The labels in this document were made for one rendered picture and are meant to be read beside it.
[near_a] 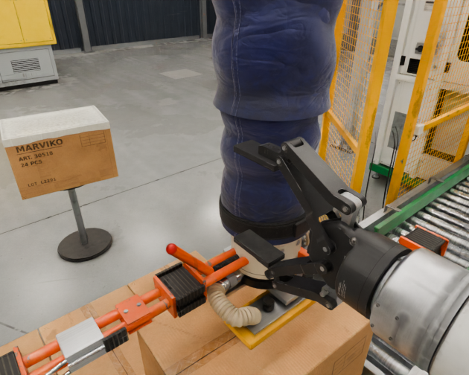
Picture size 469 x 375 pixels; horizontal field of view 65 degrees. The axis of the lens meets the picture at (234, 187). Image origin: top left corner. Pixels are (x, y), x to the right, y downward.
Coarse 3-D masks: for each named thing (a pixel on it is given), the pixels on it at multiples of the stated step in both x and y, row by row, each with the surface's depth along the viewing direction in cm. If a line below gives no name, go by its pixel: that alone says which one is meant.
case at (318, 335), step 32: (160, 320) 108; (192, 320) 108; (320, 320) 108; (352, 320) 108; (160, 352) 99; (192, 352) 99; (224, 352) 99; (256, 352) 99; (288, 352) 99; (320, 352) 99; (352, 352) 109
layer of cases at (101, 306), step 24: (168, 264) 187; (120, 288) 173; (144, 288) 173; (72, 312) 160; (96, 312) 160; (24, 336) 150; (48, 336) 150; (48, 360) 140; (96, 360) 140; (120, 360) 140
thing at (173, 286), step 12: (180, 264) 83; (156, 276) 79; (168, 276) 81; (180, 276) 81; (192, 276) 81; (168, 288) 78; (180, 288) 78; (192, 288) 78; (204, 288) 77; (168, 300) 75; (180, 300) 74; (192, 300) 78; (204, 300) 79; (180, 312) 76
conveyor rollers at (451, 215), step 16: (448, 192) 254; (464, 192) 255; (432, 208) 232; (448, 208) 232; (464, 208) 232; (400, 224) 220; (416, 224) 221; (432, 224) 223; (448, 224) 217; (464, 224) 218; (464, 240) 204; (448, 256) 193; (464, 256) 195; (368, 352) 145; (384, 352) 143; (400, 368) 137
